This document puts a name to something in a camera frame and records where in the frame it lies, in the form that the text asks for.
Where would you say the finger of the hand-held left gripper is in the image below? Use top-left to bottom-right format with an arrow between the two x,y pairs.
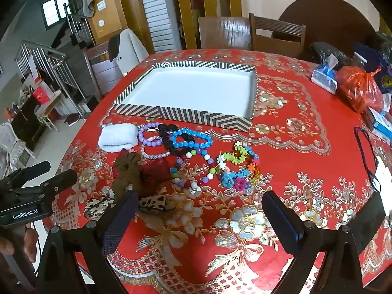
38,169 -> 78,195
5,160 -> 51,187

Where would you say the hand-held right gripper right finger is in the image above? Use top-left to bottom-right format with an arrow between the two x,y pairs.
261,190 -> 364,294

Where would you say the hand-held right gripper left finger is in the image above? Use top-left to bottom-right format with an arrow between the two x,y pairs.
35,190 -> 140,294

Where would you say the leopard print scrunchie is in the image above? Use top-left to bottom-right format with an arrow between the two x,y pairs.
83,194 -> 177,219

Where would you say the brown scrunchie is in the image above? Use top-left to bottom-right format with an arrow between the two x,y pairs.
110,152 -> 145,201

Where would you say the red scrunchie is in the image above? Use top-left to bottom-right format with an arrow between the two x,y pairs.
139,159 -> 172,188

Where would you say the orange bead flower bracelet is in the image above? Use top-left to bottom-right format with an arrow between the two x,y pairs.
218,159 -> 263,192

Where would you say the purple bead bracelet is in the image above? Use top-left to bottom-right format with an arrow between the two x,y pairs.
137,122 -> 163,148

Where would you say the black scrunchie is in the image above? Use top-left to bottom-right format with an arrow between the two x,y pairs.
157,124 -> 191,157

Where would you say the blue bead bracelet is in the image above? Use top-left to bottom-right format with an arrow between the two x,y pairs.
170,129 -> 214,150

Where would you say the black white striped box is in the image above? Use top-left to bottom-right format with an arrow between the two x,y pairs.
113,62 -> 258,132

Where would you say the person's left hand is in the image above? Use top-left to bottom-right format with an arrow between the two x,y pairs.
0,222 -> 40,256

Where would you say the white ornate chair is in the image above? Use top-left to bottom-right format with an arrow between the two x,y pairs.
0,122 -> 36,172

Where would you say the black cabinet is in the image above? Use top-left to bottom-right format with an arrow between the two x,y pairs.
10,97 -> 47,151

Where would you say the white fluffy scrunchie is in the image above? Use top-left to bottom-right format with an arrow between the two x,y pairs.
98,123 -> 138,153

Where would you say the black flat pouch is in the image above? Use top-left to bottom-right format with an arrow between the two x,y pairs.
352,190 -> 388,252

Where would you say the metal stair railing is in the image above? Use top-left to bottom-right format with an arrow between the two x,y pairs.
15,2 -> 96,121

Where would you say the dark wooden chair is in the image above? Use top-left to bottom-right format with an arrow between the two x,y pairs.
84,41 -> 123,99

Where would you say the white face mask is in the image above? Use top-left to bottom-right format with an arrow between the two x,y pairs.
354,126 -> 392,192

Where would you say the blue cardboard box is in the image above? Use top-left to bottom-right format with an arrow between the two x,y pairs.
365,107 -> 392,143

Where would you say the blue tissue pack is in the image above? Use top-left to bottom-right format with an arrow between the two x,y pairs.
310,53 -> 339,95

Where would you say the orange plastic bag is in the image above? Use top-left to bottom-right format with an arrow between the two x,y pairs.
335,65 -> 385,114

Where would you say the window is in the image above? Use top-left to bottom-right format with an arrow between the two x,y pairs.
41,0 -> 72,29

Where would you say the black plastic bag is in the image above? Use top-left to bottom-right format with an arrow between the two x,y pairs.
309,41 -> 353,68

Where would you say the wooden slat chair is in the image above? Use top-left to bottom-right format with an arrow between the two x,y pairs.
248,13 -> 306,59

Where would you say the grey hanging cloth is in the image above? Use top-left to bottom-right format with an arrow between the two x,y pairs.
82,0 -> 96,18

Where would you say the dark blue bag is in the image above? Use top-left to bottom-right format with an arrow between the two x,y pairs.
352,41 -> 392,93

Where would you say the white louvre door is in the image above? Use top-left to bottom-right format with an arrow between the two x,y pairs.
136,0 -> 182,53

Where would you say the brown leather chair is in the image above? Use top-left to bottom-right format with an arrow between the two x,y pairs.
198,16 -> 252,50

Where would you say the dark round wooden board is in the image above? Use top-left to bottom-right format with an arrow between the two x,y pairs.
279,0 -> 381,47

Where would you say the silver crystal bracelet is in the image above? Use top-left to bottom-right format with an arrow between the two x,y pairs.
140,135 -> 171,160

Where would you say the green yellow flower bracelet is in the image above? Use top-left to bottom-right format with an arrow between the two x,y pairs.
216,141 -> 259,168

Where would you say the multicolour round bead bracelet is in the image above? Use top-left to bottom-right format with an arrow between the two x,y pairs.
170,148 -> 217,191

